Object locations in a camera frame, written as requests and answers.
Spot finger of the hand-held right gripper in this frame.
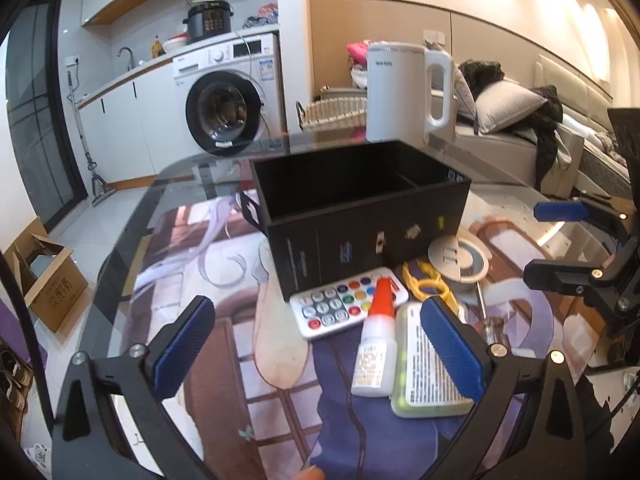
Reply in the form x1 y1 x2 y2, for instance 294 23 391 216
523 258 618 295
533 194 632 256

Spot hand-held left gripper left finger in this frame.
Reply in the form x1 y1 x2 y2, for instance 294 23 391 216
52 295 217 480

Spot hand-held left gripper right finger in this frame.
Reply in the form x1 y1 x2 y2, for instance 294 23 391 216
420 295 601 480

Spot green case with white label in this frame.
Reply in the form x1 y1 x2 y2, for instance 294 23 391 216
389 301 476 419

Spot small clear-handled screwdriver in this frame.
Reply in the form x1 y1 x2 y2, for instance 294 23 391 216
475 280 502 347

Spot yellow plastic tweezers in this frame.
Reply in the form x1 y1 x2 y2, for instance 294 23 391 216
401 259 458 311

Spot white glue bottle red cap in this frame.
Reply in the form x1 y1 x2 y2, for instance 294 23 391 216
351 277 399 398

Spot white remote with coloured buttons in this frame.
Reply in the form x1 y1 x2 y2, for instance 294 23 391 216
290 267 410 342

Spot black cardboard box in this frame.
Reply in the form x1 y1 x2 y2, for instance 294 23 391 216
248 140 472 302

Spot bed mattress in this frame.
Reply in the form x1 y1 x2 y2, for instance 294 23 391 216
555 107 633 201

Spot printed table mat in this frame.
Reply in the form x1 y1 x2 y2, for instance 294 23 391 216
107 195 608 480

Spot white sofa bench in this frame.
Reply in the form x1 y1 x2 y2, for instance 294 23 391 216
435 122 586 197

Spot black jacket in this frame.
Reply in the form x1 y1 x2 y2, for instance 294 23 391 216
530 85 567 187

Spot grey pillow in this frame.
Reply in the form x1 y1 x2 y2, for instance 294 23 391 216
475 80 548 135

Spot open brown cardboard box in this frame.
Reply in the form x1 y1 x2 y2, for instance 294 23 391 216
2 217 90 332

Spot dark cloth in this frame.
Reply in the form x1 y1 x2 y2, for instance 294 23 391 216
459 60 506 100

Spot purple yoga mat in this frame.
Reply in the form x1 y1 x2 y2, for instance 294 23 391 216
0 295 48 376

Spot rows of shoes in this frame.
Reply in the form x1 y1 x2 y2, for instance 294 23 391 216
0 347 33 413

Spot white plastic bag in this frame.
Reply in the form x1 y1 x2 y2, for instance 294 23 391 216
24 442 55 478

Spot white electric kettle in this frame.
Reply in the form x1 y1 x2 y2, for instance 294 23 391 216
366 42 457 144

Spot flat mop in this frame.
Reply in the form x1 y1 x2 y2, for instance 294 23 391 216
66 70 117 207

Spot white base cabinet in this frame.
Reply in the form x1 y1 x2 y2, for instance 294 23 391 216
75 55 193 188

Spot wicker basket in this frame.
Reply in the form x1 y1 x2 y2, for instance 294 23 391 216
296 97 370 134

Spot pink cloth pile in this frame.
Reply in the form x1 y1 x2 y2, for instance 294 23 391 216
346 40 372 68

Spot dark glass sliding door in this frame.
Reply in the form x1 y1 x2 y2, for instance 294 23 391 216
4 0 87 233

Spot white washing machine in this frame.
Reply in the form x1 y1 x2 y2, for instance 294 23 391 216
172 33 287 157

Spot black rice cooker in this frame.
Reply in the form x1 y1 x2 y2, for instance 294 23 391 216
182 1 235 43

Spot pile of clothes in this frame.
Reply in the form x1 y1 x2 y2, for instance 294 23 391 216
243 2 278 30

